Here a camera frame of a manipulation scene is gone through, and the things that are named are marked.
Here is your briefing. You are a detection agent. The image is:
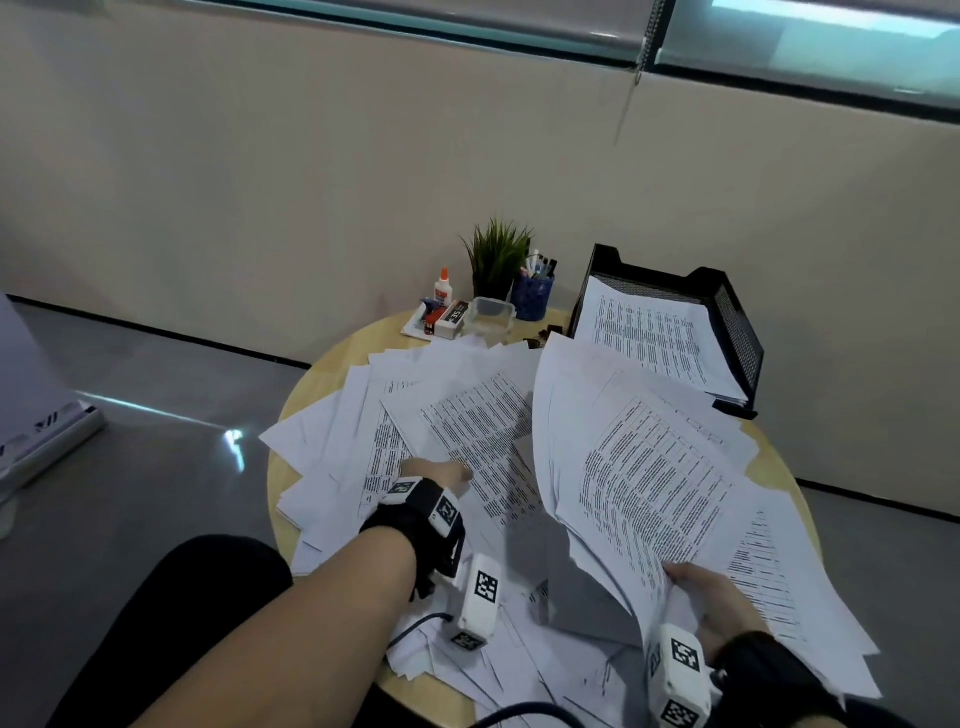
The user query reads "black left camera cable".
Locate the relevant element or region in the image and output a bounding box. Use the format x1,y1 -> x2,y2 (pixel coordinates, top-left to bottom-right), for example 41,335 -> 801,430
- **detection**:
386,611 -> 455,661

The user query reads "blind pull chain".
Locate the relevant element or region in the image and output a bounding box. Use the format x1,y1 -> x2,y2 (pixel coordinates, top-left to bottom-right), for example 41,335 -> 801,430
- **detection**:
613,0 -> 669,148

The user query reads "green potted plant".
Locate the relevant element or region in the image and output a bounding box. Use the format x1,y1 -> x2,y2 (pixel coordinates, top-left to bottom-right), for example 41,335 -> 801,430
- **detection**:
461,218 -> 534,301

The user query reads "black left wrist band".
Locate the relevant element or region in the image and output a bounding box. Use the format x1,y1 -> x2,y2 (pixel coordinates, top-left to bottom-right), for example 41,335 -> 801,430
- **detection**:
359,476 -> 468,601

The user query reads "person's left forearm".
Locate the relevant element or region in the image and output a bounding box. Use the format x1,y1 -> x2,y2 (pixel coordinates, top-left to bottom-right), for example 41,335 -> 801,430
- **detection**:
131,528 -> 418,728

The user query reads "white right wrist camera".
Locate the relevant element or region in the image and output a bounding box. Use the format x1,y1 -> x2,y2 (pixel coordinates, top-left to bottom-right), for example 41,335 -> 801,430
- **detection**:
646,623 -> 714,728

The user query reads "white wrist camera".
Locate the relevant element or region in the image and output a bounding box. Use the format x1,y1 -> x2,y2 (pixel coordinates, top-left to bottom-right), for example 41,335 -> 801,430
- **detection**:
646,623 -> 714,728
448,553 -> 505,654

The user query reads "black camera cable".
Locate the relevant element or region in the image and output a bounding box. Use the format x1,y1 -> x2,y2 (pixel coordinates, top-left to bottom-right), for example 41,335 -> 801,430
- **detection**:
386,611 -> 455,661
464,701 -> 556,728

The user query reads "blue mesh pen holder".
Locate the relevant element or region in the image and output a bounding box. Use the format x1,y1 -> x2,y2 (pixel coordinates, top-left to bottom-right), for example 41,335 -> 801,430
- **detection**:
511,273 -> 556,322

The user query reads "person's right hand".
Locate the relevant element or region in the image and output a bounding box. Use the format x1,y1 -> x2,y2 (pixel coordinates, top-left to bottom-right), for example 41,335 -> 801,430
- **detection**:
663,562 -> 770,665

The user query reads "black right wrist band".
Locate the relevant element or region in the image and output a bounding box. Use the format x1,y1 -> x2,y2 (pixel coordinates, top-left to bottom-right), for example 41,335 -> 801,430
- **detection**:
708,631 -> 849,728

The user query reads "person's left hand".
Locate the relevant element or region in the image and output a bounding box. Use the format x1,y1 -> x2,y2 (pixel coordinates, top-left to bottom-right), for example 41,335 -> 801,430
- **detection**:
397,458 -> 475,500

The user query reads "window with black frame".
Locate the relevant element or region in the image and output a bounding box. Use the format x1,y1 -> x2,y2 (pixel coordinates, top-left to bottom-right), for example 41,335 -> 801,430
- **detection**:
187,0 -> 960,125

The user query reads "grey roller blind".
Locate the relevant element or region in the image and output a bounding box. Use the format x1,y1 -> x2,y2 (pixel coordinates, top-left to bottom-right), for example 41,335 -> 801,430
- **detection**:
247,0 -> 669,65

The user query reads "clear plastic box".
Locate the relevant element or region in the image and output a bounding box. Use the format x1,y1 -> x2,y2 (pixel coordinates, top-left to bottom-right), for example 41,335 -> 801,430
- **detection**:
468,296 -> 517,343

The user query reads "black wrist band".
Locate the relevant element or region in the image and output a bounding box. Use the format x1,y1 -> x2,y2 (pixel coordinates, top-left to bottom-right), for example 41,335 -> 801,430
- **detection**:
708,631 -> 849,728
359,476 -> 468,601

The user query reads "white box black label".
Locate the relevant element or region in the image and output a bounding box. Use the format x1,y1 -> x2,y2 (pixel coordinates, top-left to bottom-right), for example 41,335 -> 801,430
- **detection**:
436,299 -> 470,341

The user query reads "white tray with stapler items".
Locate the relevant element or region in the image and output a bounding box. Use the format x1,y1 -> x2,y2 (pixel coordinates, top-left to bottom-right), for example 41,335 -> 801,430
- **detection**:
401,303 -> 466,345

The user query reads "black right camera cable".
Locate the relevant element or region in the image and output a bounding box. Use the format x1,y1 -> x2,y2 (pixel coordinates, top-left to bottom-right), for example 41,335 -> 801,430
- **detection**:
464,701 -> 556,728

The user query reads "pile of printed papers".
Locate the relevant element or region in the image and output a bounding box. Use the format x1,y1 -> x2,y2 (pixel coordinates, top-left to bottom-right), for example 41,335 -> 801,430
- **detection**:
258,333 -> 885,728

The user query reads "round wooden table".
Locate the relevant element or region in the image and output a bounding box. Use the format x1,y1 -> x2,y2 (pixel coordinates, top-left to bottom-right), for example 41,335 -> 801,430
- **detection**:
266,307 -> 823,710

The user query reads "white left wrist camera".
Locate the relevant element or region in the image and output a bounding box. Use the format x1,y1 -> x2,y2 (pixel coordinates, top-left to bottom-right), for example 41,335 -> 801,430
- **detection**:
448,553 -> 505,654

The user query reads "black mesh paper tray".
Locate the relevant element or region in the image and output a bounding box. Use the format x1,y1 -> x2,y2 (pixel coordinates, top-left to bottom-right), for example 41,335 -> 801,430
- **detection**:
566,243 -> 766,421

